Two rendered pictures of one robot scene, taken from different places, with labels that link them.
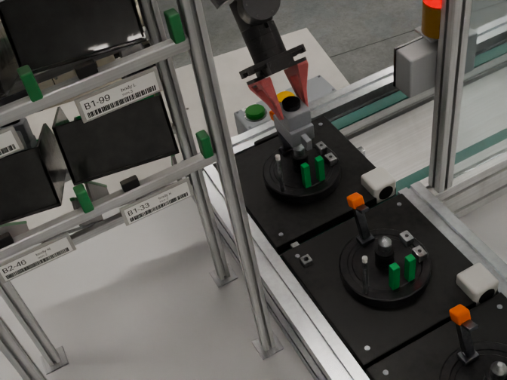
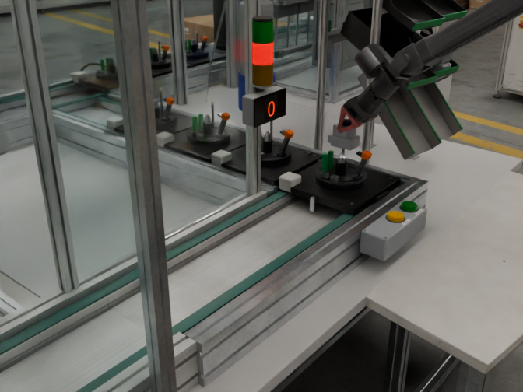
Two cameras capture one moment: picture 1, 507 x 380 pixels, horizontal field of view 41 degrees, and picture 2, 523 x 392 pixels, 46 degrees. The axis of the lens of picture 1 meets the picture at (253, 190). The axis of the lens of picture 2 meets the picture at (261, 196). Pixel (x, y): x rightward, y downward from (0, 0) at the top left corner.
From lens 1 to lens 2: 233 cm
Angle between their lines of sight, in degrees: 103
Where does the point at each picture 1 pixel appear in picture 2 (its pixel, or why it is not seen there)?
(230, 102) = (472, 271)
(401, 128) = (298, 239)
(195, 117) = (487, 256)
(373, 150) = (311, 224)
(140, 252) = not seen: hidden behind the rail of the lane
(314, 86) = (382, 230)
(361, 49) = not seen: outside the picture
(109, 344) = (393, 163)
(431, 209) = not seen: hidden behind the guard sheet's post
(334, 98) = (358, 225)
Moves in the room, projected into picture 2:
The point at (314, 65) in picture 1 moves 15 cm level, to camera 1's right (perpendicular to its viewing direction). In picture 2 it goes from (429, 316) to (375, 341)
